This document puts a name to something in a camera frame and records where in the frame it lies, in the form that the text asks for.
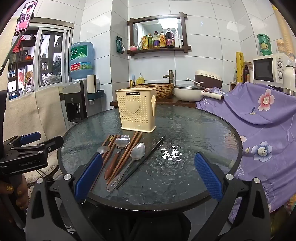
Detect cream plastic utensil holder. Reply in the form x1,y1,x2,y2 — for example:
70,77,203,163
115,88,157,133

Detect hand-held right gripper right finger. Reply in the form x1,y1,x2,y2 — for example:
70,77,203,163
194,152,271,241

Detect dark soy sauce bottle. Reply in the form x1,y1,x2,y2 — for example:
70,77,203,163
166,28,175,48

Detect wooden-handled metal spoon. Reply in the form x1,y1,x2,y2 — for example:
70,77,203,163
104,135,131,181

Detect large metal spoon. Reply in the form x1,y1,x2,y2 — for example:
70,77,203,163
106,142,146,192

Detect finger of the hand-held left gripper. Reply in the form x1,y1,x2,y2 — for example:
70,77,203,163
0,136,64,171
3,132,42,150

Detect teal cup holder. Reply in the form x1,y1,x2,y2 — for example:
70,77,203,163
87,89,105,102

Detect beige rolled mat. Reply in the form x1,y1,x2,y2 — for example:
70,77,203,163
272,5,293,56

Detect dark wooden mirror shelf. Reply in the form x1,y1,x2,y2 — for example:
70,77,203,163
126,13,192,56

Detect blue water cooler bottle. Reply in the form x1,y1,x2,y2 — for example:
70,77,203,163
69,42,95,81

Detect purple floral cloth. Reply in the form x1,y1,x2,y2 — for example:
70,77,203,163
196,82,296,230

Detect dark wooden counter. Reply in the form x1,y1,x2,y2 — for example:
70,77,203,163
110,100,197,109

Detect brown and white rice cooker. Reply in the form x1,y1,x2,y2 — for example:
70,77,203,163
195,71,223,90

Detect white electric pot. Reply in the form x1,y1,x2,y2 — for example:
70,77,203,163
173,84,225,102

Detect grey water dispenser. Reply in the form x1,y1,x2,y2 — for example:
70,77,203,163
60,80,102,127

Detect aluminium sliding window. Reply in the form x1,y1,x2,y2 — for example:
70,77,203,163
7,22,74,100

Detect stacked green containers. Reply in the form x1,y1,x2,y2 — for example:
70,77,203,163
257,34,272,56

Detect white jug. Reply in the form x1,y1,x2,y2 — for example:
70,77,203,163
283,65,296,93

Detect green hanging packet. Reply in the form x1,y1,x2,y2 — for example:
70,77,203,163
116,35,126,54

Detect smartphone on stand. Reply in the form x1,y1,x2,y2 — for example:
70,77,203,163
14,0,38,35

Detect woven pattern basin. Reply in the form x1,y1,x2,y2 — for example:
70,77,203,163
135,83,174,100

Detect white microwave oven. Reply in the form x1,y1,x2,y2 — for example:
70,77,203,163
253,53,294,86

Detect bronze faucet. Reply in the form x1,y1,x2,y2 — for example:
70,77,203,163
162,70,174,84

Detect person's left hand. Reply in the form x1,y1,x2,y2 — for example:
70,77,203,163
0,178,30,223

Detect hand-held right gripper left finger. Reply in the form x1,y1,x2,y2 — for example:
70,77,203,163
25,152,104,241

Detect white paper cup tube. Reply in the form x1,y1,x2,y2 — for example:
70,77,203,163
87,74,97,102

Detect yellow wrap roll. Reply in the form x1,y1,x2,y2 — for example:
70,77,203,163
235,51,244,83

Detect brown wooden chopstick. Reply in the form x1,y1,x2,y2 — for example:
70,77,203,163
108,132,143,184
106,131,139,184

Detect black chopstick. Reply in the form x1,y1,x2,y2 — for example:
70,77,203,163
115,136,165,189
116,136,166,189

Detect yellow seasoning packet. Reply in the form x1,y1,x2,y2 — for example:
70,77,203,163
139,35,149,50

